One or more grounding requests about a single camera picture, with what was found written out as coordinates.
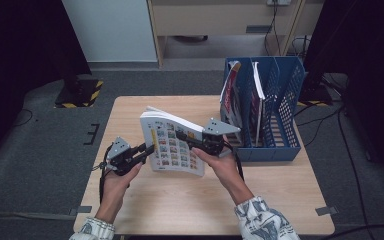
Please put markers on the blue file rack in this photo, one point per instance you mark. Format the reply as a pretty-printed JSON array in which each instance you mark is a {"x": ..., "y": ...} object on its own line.
[{"x": 280, "y": 154}]

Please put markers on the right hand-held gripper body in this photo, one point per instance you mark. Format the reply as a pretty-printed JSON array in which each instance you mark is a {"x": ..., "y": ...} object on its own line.
[{"x": 216, "y": 143}]

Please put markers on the beige wooden cabinet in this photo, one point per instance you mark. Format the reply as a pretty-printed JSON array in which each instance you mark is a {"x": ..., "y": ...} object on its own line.
[{"x": 213, "y": 20}]

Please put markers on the black stand base striped edge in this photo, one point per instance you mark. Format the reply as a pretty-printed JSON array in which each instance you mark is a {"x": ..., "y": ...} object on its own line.
[
  {"x": 80, "y": 96},
  {"x": 315, "y": 96}
]

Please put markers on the person's left hand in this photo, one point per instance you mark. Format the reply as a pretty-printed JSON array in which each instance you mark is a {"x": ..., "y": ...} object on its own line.
[{"x": 116, "y": 190}]

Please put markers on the person's right hand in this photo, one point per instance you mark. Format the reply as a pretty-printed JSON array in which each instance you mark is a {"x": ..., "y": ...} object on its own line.
[{"x": 225, "y": 173}]

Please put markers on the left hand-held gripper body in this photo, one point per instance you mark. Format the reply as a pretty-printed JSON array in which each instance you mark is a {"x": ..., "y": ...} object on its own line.
[{"x": 121, "y": 160}]

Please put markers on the white panel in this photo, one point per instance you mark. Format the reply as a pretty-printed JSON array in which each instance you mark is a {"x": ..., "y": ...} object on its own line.
[{"x": 113, "y": 30}]

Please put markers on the black magazine with red cards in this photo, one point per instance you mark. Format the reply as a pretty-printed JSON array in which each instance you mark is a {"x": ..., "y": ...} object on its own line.
[{"x": 230, "y": 100}]

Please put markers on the dark curtain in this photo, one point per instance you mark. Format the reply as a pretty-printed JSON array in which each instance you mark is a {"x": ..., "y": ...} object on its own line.
[
  {"x": 370, "y": 50},
  {"x": 20, "y": 50}
]

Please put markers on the white picture book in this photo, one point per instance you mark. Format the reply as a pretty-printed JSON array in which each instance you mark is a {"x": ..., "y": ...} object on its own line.
[{"x": 170, "y": 150}]

